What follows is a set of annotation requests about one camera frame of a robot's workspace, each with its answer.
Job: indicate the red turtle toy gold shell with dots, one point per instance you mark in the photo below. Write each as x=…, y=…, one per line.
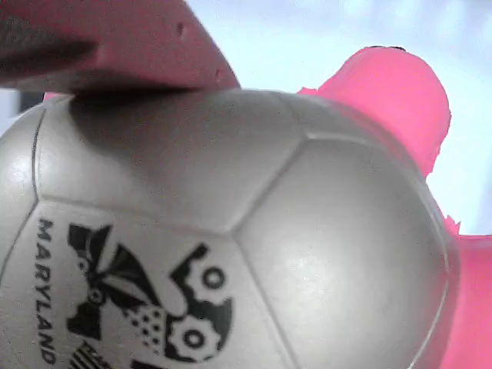
x=269, y=230

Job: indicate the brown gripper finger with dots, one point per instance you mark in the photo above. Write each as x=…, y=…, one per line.
x=134, y=42

